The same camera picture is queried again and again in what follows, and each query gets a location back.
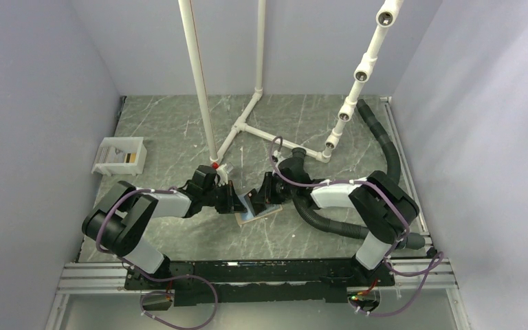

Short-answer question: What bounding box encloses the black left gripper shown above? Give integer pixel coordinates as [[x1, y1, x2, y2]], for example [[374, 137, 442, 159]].
[[202, 180, 247, 215]]

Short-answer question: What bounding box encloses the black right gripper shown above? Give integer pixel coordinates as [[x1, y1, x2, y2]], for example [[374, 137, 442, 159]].
[[253, 172, 297, 205]]

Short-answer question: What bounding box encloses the tan leather card holder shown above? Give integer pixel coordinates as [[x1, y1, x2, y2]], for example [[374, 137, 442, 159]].
[[235, 192, 283, 226]]

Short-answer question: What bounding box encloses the white card tray box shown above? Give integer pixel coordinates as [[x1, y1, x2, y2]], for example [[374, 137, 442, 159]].
[[91, 137, 147, 176]]

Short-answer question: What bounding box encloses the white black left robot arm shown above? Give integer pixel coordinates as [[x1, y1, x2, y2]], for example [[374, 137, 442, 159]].
[[81, 165, 247, 289]]

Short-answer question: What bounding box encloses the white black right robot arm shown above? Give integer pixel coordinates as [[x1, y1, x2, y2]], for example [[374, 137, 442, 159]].
[[246, 148, 426, 285]]

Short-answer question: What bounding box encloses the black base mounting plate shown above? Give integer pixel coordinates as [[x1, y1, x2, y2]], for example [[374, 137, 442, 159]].
[[124, 258, 395, 307]]

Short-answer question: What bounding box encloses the side aluminium rail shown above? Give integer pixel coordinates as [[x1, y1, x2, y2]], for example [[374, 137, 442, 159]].
[[379, 96, 423, 210]]

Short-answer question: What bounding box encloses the black corrugated hose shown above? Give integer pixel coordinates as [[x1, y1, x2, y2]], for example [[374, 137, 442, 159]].
[[288, 98, 426, 250]]

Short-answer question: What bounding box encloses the aluminium extrusion rail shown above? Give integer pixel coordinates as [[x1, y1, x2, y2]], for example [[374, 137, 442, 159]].
[[45, 258, 472, 330]]

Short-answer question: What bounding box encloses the white PVC pipe frame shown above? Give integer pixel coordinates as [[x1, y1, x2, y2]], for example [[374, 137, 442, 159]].
[[178, 0, 405, 168]]

